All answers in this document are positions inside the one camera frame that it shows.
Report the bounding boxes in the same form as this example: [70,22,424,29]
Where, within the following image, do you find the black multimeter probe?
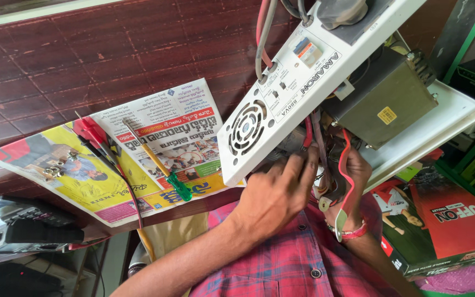
[63,124,123,175]

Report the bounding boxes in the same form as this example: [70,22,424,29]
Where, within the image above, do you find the red wire with metal lug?
[334,129,358,243]

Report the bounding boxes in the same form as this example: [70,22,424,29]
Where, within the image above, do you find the person's right hand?
[325,147,373,227]

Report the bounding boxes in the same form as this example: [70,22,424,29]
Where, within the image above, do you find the black wire with metal lug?
[318,139,348,213]

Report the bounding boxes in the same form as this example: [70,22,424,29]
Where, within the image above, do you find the beige cloth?
[139,212,210,265]

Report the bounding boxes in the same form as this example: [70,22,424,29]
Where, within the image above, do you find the grey power plug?
[316,0,368,30]

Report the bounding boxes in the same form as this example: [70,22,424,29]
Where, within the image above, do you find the red multimeter probe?
[74,111,144,230]

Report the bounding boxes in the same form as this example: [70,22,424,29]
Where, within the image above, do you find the red plaid shirt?
[188,193,403,297]

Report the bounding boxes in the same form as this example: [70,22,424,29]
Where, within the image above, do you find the pink cloth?
[414,264,475,296]

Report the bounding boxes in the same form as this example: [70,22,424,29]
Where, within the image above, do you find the white inverter chassis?
[217,0,428,188]

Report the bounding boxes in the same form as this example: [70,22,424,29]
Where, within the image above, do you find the green handled screwdriver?
[122,117,193,203]

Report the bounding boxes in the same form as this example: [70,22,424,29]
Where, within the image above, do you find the red white thread wristband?
[325,219,368,241]

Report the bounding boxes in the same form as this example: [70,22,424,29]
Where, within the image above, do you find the metal transformer block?
[322,47,439,151]

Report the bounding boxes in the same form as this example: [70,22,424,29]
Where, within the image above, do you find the red cardboard box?
[371,165,475,278]

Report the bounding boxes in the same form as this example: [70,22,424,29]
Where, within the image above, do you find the person's left hand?
[231,144,321,247]

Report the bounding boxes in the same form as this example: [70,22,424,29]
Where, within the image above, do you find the black grey electronic device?
[0,196,85,255]

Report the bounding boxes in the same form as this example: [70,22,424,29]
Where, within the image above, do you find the thick grey cable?
[255,0,278,81]

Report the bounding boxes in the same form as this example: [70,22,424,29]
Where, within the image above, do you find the colourful newspaper sheet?
[0,78,246,228]

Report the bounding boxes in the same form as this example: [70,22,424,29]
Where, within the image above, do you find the cluster of metal nuts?
[41,150,80,182]

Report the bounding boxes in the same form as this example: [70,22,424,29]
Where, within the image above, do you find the white inverter cover panel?
[359,80,475,193]

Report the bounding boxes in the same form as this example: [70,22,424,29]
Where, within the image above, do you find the thick red cable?
[256,0,275,69]

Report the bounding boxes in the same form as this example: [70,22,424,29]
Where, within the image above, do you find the short red internal wire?
[302,117,313,150]

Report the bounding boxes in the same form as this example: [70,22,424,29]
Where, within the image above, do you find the black power cord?
[281,0,315,26]

